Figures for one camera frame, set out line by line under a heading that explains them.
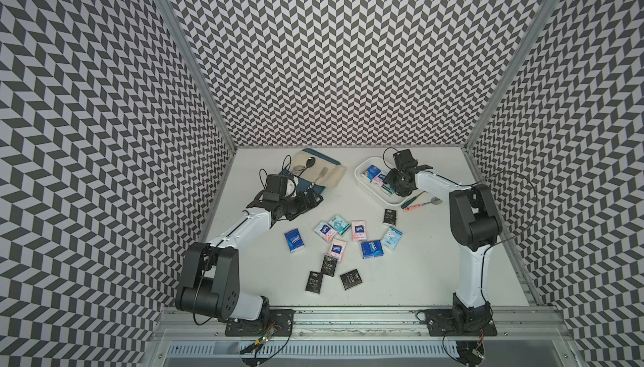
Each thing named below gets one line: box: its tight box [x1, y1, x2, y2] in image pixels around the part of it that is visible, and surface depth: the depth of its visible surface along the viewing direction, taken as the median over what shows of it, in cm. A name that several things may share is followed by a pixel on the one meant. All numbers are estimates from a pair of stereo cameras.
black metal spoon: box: [297, 156, 317, 178], surface depth 114 cm
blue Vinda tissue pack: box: [365, 164, 382, 182], surface depth 108 cm
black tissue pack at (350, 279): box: [339, 268, 363, 290], surface depth 81 cm
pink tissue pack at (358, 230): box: [351, 220, 368, 242], surface depth 91 cm
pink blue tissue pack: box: [313, 220, 338, 243], surface depth 91 cm
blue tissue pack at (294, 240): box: [284, 227, 305, 254], surface depth 88 cm
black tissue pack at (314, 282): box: [305, 270, 322, 295], surface depth 80 cm
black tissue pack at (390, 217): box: [383, 208, 397, 228], surface depth 95 cm
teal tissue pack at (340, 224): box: [328, 213, 352, 237], surface depth 93 cm
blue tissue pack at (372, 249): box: [360, 239, 385, 259], surface depth 87 cm
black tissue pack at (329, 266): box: [320, 254, 338, 278], surface depth 82 cm
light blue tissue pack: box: [380, 226, 404, 251], surface depth 90 cm
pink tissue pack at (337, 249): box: [327, 237, 348, 262], surface depth 86 cm
